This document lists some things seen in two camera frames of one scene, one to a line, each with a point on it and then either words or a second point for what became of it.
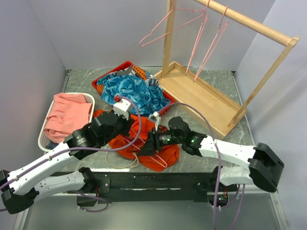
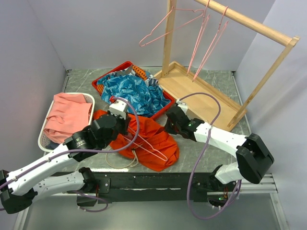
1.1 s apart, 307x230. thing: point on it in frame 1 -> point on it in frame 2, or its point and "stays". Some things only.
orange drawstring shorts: [128, 144] stays
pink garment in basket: [68, 112] stays
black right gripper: [151, 143] -> [168, 129]
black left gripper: [128, 124] stays
